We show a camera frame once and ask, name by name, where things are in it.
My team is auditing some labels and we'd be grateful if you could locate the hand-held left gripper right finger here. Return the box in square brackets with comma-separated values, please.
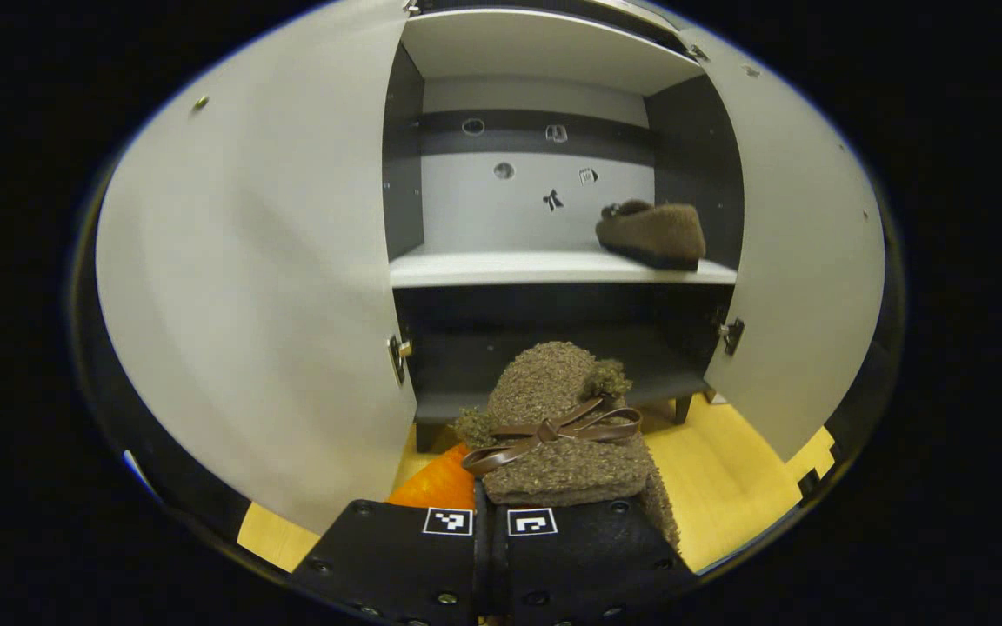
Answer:
[491, 494, 698, 626]

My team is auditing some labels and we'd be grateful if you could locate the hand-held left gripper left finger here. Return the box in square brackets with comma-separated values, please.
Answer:
[291, 442, 482, 626]

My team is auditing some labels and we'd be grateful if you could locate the brown fuzzy shoe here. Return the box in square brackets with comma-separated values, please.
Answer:
[595, 199, 707, 272]
[453, 341, 680, 553]

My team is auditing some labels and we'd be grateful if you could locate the grey shoe cabinet door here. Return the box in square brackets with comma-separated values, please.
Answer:
[679, 26, 887, 462]
[95, 0, 419, 536]

